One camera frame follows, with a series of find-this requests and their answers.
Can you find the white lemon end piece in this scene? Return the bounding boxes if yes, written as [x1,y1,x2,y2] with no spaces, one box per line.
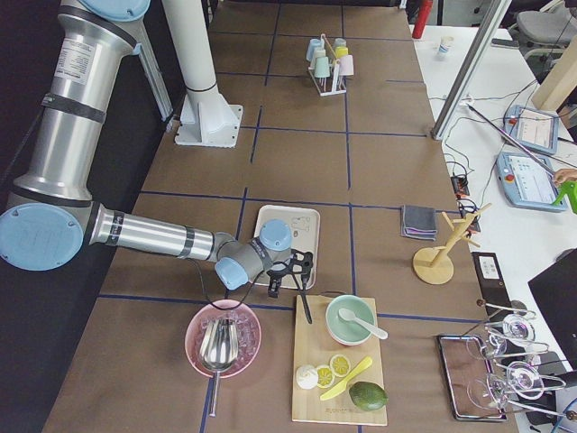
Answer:
[295,364,318,390]

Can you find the mint green bowl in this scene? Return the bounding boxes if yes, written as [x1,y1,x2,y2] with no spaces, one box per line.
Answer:
[325,295,377,345]

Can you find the yellow plastic knife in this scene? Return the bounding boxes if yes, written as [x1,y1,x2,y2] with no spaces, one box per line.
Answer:
[319,356,373,401]

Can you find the lemon slice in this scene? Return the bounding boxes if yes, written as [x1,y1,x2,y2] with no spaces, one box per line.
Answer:
[329,354,352,377]
[316,364,335,389]

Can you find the metal ice scoop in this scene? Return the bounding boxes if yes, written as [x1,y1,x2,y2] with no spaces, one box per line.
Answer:
[199,318,238,417]

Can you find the black glass tray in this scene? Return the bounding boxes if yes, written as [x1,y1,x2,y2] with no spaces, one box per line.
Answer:
[436,335,507,422]

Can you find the blue cup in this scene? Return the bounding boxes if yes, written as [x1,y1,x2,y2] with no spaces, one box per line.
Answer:
[306,38,323,62]

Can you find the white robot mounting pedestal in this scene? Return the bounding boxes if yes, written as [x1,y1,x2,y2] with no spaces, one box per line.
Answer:
[163,0,243,148]

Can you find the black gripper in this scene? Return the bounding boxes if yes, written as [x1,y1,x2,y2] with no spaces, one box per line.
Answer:
[267,259,292,299]

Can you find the pink bowl with ice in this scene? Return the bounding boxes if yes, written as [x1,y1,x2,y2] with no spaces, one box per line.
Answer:
[185,299,263,380]

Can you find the cream rabbit serving tray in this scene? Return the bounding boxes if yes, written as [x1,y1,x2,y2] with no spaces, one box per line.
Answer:
[254,204,322,290]

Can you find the folded grey cloth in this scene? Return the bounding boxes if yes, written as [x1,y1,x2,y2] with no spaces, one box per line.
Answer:
[400,205,437,241]

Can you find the teach pendant tablet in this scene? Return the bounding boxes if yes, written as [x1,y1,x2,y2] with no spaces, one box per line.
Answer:
[504,105,560,155]
[497,152,568,213]

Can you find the wooden mug tree stand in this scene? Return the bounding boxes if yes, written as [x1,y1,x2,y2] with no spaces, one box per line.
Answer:
[412,203,491,285]

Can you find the paper cup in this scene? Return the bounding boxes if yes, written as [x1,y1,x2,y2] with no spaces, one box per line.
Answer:
[437,35,454,60]

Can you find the bamboo cutting board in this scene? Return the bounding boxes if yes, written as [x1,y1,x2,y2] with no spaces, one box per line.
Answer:
[292,296,388,427]

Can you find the wine glass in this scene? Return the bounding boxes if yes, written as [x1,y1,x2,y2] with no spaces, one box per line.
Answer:
[466,362,545,410]
[471,314,539,360]

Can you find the person hand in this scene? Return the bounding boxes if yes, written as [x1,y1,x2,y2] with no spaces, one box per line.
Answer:
[554,169,577,186]

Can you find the pink cup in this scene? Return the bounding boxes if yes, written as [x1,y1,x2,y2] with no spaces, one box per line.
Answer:
[338,54,354,77]

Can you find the avocado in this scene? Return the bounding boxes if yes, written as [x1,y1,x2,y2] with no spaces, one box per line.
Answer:
[349,382,389,411]

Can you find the mint green cup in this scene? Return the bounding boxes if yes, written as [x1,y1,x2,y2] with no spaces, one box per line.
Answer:
[313,56,331,78]

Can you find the black label box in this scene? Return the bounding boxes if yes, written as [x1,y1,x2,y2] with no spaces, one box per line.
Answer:
[472,252,510,307]

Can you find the white wire cup rack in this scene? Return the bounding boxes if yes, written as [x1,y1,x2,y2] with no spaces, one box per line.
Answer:
[306,33,347,97]

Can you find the white spoon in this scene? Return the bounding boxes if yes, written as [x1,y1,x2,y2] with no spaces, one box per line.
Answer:
[338,308,389,340]

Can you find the aluminium frame post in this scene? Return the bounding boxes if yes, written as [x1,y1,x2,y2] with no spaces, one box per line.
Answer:
[431,0,511,141]

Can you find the yellow cup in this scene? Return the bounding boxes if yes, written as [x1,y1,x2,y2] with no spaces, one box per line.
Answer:
[334,46,349,59]

